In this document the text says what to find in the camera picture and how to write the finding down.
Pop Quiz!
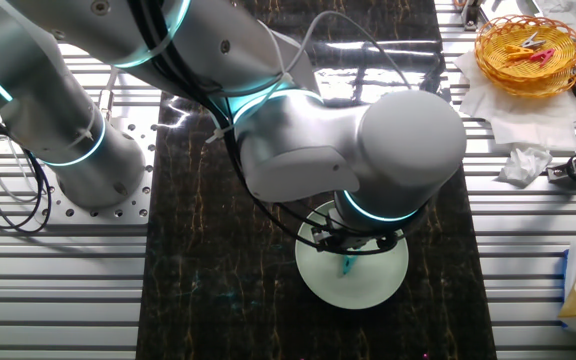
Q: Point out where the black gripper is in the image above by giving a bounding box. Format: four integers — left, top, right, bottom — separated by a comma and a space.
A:
311, 226, 403, 256

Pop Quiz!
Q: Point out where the teal plastic clothespin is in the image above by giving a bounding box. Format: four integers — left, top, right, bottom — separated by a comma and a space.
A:
340, 254, 359, 277

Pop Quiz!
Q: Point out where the pale green round plate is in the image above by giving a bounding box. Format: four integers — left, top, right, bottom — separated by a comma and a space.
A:
294, 199, 410, 311

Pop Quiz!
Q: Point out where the dark marble pattern mat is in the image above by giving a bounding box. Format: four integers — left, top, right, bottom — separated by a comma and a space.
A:
135, 0, 498, 360

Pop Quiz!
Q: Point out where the crumpled white tissue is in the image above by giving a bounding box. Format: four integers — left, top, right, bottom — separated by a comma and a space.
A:
497, 146, 554, 189

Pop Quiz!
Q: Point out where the orange plastic clothespin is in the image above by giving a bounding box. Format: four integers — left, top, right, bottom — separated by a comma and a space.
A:
503, 43, 535, 62

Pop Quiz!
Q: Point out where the pink plastic clothespin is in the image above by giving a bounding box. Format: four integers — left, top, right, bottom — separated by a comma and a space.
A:
528, 47, 557, 69

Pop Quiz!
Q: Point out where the yellow wicker basket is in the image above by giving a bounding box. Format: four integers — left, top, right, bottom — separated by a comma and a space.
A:
474, 13, 576, 99

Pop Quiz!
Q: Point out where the grey plastic clothespin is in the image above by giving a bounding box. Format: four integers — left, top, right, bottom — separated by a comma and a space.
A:
520, 31, 548, 50

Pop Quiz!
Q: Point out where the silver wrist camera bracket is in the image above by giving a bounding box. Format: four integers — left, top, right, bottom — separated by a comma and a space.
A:
309, 208, 342, 246

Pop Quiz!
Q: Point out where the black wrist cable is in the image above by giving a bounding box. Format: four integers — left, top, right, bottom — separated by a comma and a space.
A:
127, 0, 407, 257

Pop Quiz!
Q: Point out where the thin grey wrist cable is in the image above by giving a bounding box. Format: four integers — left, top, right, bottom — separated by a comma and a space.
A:
255, 9, 412, 94

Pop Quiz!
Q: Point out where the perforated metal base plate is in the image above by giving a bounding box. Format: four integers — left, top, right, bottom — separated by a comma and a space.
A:
42, 119, 157, 226

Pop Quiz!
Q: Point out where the thick grey robot cable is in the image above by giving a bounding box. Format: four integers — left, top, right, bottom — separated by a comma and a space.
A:
95, 67, 122, 124

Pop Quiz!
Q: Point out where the black floor cable loop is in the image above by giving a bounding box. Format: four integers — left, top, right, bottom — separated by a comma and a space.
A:
0, 127, 57, 236

